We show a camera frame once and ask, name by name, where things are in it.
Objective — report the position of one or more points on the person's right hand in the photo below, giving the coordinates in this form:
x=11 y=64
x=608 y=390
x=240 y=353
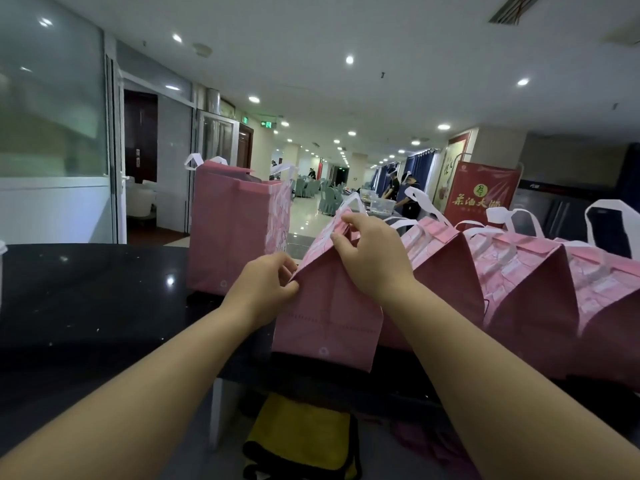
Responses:
x=380 y=259

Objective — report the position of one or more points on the person's left hand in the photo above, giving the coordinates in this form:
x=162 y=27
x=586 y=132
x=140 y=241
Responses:
x=257 y=289

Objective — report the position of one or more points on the person's left thumb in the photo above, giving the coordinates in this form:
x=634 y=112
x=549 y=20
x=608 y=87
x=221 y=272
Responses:
x=293 y=290

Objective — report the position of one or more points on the person's right thumb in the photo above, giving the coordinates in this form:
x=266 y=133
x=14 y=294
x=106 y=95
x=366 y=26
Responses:
x=342 y=247

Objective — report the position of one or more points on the pink tote bag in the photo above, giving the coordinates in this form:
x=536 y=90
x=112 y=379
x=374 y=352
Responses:
x=330 y=314
x=610 y=314
x=530 y=289
x=450 y=274
x=230 y=229

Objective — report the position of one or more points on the person's right forearm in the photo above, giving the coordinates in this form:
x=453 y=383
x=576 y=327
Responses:
x=500 y=389

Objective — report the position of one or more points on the person's left forearm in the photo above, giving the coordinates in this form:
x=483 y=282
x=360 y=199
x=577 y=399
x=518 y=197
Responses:
x=125 y=394

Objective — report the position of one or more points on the group of covered dining chairs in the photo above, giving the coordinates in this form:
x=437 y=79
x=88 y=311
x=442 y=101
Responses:
x=325 y=194

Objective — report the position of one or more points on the pink open tote bag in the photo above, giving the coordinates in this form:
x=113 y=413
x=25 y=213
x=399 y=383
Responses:
x=230 y=229

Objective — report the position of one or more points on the blue curtains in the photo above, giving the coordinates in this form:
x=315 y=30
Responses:
x=420 y=169

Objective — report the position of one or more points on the yellow black-edged cloth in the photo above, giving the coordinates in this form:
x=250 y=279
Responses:
x=300 y=434

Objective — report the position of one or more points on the red banner stand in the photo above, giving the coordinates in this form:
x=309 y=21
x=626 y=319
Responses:
x=480 y=192

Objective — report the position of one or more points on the row of round ceiling lights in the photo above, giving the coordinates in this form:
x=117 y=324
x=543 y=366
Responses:
x=349 y=59

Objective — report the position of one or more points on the pink bundle under table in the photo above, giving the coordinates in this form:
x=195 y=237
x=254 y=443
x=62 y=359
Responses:
x=435 y=447

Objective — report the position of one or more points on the stainless steel refrigerator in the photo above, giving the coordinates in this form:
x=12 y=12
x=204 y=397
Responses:
x=555 y=207

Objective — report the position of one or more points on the dark brown wooden door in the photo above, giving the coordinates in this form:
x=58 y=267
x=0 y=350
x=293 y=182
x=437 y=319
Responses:
x=140 y=137

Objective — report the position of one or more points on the ceiling air vent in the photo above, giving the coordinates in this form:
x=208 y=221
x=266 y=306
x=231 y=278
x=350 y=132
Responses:
x=515 y=8

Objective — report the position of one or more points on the framed wall poster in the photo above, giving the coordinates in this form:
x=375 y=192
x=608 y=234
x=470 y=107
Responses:
x=450 y=164

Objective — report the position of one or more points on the glass door with metal frame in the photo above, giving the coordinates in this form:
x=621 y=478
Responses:
x=217 y=137

